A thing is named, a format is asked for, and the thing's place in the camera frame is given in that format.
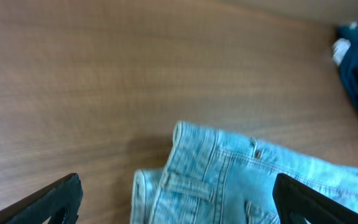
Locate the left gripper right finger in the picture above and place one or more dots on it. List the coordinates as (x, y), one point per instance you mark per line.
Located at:
(297, 203)

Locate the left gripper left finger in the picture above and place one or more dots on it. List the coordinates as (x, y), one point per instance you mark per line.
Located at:
(58, 202)

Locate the light blue denim shorts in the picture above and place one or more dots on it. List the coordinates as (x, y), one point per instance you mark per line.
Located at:
(213, 176)

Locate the white garment tag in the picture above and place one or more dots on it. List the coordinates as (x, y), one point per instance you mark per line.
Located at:
(341, 49)

